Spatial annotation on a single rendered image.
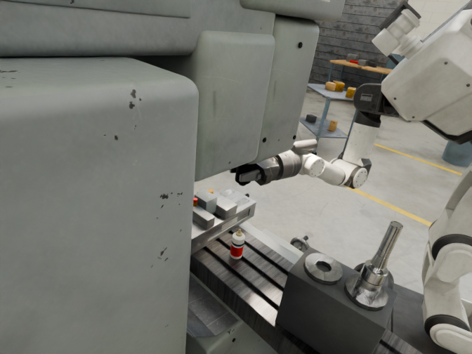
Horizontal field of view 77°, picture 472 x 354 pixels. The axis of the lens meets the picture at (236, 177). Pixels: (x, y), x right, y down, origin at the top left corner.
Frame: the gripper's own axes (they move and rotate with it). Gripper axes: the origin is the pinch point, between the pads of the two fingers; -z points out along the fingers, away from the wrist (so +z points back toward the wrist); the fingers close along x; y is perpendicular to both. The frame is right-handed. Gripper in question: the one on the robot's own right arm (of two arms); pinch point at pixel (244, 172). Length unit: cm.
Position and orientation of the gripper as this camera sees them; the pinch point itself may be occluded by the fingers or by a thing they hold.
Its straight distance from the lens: 85.0
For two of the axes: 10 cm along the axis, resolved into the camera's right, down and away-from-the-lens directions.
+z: 8.5, -1.7, 5.0
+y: -1.1, 8.7, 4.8
